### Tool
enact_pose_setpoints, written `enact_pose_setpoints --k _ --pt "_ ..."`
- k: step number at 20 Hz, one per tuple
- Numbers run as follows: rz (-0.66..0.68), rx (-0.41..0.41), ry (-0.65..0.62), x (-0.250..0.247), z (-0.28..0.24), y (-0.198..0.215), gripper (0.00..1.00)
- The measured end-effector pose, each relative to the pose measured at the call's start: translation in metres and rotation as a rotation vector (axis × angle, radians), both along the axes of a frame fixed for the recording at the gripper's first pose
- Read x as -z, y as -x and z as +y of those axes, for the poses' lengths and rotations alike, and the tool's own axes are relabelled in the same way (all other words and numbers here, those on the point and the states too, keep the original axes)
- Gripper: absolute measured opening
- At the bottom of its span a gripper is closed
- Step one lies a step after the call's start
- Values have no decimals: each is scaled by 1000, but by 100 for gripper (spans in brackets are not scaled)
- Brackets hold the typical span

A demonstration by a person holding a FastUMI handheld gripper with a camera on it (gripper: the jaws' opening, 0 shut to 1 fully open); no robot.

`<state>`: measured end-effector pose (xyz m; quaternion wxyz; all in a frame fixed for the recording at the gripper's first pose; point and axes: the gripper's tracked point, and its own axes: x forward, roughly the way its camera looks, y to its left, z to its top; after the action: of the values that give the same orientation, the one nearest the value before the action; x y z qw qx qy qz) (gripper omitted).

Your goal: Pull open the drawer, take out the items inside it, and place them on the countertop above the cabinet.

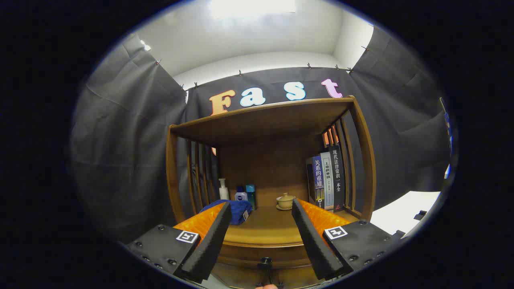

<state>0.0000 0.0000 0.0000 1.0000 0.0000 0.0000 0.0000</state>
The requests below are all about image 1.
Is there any wooden drawer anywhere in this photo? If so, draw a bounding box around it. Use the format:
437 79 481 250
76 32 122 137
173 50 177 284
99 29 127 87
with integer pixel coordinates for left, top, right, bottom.
217 241 316 269

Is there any blue folded towel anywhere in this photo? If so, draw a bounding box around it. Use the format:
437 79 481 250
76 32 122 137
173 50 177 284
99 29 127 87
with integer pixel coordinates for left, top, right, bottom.
200 199 253 226

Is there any beige lidded teacup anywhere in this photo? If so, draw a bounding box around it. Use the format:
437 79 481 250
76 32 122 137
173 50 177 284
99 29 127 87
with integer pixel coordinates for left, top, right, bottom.
276 193 296 209

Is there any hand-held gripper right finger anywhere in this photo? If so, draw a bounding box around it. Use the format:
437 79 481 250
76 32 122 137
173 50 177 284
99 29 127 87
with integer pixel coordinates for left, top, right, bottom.
291 198 406 281

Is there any wooden cabinet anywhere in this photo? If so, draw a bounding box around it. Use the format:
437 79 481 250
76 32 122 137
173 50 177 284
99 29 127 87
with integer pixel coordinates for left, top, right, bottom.
166 96 377 289

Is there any white table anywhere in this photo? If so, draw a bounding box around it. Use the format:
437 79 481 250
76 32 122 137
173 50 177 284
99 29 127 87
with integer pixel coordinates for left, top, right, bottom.
369 191 442 237

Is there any pale spine book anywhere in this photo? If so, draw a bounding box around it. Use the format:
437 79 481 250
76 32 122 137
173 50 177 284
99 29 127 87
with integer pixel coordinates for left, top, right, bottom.
320 152 335 211

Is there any teal bottle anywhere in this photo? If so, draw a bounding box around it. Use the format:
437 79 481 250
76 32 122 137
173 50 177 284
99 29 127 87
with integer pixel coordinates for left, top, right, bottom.
245 184 257 210

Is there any wooden countertop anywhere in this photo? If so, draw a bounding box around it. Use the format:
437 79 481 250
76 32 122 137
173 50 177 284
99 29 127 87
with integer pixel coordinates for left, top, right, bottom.
177 205 362 248

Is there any black spine book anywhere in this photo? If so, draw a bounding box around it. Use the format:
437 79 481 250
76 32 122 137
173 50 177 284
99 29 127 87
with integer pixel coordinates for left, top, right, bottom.
328 144 346 213

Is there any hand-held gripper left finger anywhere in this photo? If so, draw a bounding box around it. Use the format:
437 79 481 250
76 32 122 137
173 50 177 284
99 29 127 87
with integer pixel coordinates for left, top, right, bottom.
126 201 233 284

